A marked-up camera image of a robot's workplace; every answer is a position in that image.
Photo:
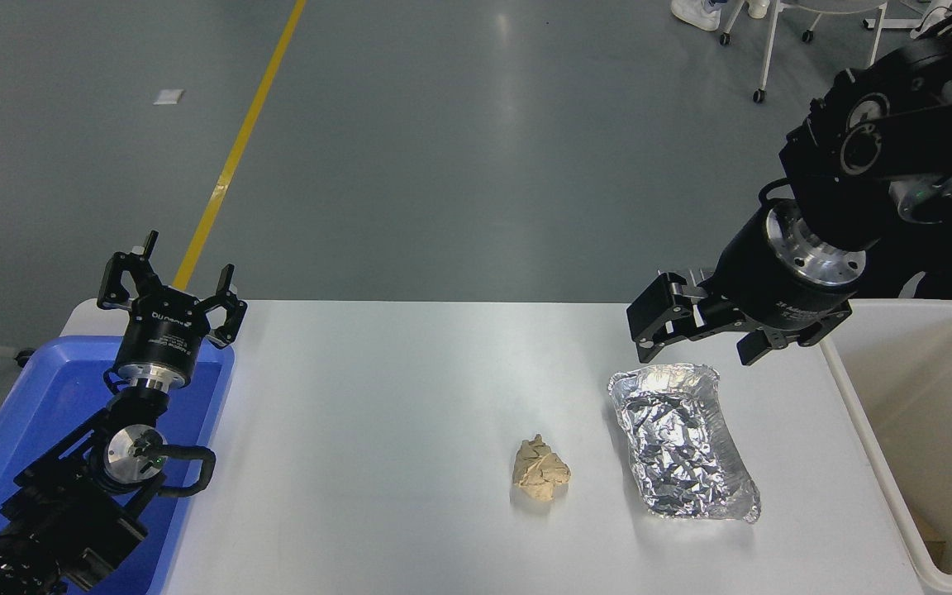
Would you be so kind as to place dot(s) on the white chair with casters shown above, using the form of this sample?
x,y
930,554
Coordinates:
x,y
769,41

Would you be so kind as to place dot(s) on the large pale plastic bin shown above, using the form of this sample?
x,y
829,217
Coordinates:
x,y
947,430

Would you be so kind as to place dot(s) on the white paper scrap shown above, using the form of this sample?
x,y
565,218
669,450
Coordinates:
x,y
168,97

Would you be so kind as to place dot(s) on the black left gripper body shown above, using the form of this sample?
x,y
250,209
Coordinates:
x,y
164,335

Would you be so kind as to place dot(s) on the person's foot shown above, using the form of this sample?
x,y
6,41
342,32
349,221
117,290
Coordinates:
x,y
695,12
759,7

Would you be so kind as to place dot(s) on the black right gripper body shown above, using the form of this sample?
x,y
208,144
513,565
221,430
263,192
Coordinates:
x,y
765,289

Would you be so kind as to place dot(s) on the silver foil tray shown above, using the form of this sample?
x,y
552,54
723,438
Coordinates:
x,y
678,446

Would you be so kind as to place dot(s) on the crumpled tan paper ball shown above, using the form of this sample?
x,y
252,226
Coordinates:
x,y
540,471

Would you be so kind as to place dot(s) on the blue plastic tray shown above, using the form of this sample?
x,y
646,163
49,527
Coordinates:
x,y
50,388

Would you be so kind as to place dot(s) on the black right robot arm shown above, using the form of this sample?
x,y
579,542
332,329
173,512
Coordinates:
x,y
881,140

